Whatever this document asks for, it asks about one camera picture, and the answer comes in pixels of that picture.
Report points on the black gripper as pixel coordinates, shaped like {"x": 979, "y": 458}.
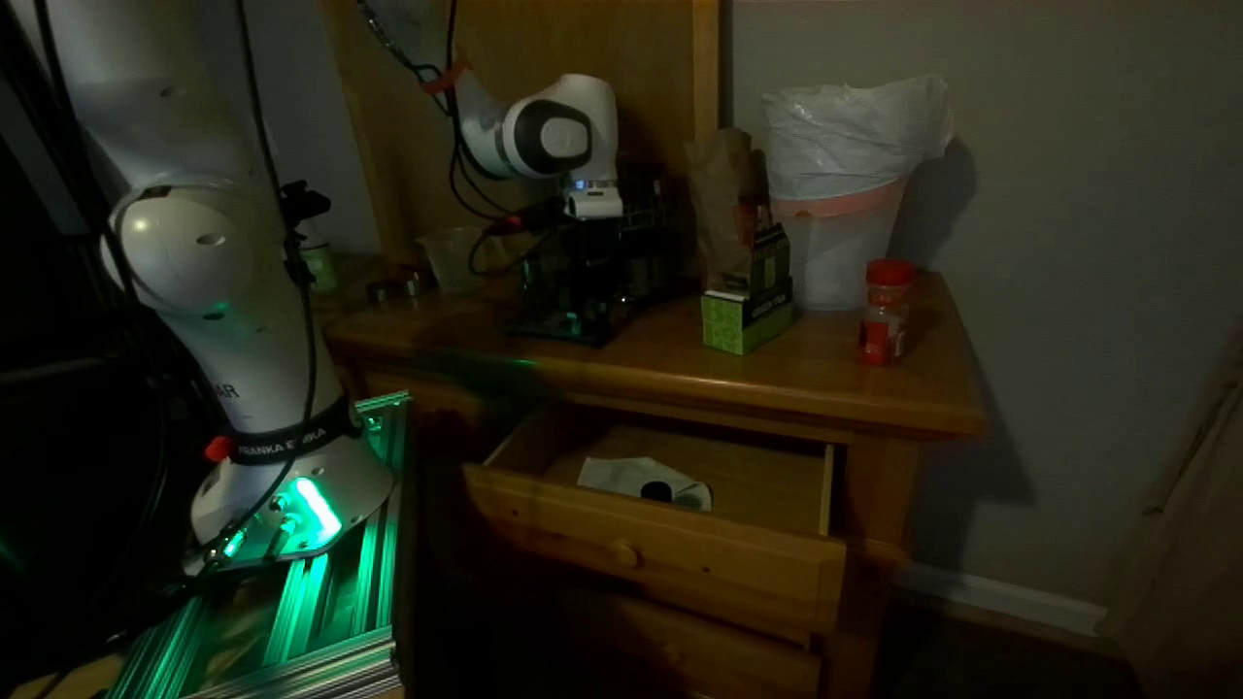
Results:
{"x": 591, "y": 256}

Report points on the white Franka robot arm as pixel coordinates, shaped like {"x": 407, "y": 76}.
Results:
{"x": 234, "y": 313}

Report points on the items inside drawer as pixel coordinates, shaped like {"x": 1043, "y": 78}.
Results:
{"x": 635, "y": 478}

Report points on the open wooden drawer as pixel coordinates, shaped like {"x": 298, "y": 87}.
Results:
{"x": 645, "y": 550}

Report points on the closed wooden drawer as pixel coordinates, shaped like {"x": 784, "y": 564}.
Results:
{"x": 702, "y": 661}

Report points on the green cardboard box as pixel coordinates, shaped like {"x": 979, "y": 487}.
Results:
{"x": 733, "y": 326}

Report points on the brown paper bag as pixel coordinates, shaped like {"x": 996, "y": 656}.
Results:
{"x": 726, "y": 198}

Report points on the wooden nightstand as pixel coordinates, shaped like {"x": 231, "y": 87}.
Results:
{"x": 802, "y": 374}

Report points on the wooden headboard panel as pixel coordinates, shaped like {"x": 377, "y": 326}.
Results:
{"x": 645, "y": 63}

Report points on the small green object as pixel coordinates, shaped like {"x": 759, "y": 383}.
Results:
{"x": 318, "y": 271}

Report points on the bin with white bag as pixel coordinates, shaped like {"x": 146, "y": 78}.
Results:
{"x": 841, "y": 182}

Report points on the red capped spice bottle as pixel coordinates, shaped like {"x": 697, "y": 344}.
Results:
{"x": 888, "y": 313}

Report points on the white baseboard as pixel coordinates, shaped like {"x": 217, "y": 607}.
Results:
{"x": 1013, "y": 599}

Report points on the brown wooden door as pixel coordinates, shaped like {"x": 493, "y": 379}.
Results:
{"x": 1192, "y": 559}

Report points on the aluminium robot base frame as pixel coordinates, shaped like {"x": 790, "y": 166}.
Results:
{"x": 326, "y": 607}

